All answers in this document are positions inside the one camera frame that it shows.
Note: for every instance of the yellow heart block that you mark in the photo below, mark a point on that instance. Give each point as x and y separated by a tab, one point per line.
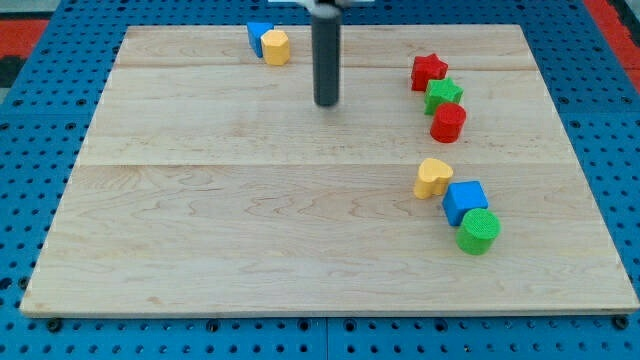
433	178

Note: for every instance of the yellow hexagon block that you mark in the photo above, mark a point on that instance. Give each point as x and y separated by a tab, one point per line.
275	47

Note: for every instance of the light wooden board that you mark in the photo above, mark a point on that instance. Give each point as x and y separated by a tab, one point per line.
209	185

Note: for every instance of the blue cube block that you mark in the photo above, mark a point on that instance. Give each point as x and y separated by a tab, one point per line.
462	197

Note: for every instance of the red cylinder block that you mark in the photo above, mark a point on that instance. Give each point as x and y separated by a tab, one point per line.
448	122

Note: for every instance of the green star block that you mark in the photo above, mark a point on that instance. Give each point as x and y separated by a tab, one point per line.
439	92

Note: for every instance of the red star block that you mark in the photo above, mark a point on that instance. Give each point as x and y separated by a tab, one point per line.
426	68

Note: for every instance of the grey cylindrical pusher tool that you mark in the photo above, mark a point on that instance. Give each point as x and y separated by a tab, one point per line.
325	41

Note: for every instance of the blue triangle block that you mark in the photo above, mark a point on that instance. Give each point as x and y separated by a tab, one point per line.
255	30

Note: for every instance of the green cylinder block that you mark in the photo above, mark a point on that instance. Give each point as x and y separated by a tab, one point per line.
477	232

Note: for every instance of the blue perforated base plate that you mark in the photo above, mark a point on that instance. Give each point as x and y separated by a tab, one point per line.
45	115

